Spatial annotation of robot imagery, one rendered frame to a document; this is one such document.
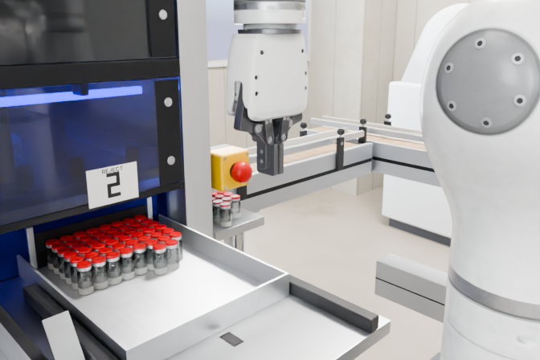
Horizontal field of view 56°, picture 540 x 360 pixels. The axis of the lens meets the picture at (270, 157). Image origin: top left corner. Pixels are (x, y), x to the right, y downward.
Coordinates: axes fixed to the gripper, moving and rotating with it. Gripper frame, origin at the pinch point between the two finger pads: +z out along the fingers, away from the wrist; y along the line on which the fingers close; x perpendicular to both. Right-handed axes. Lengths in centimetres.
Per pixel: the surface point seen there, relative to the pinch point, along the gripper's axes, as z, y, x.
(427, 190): 77, -229, -97
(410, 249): 110, -210, -96
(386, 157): 20, -82, -35
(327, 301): 20.5, -6.3, 4.7
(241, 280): 22.0, -3.9, -10.3
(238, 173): 10.4, -16.3, -25.0
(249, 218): 22.1, -22.7, -29.2
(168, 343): 20.3, 14.6, -2.2
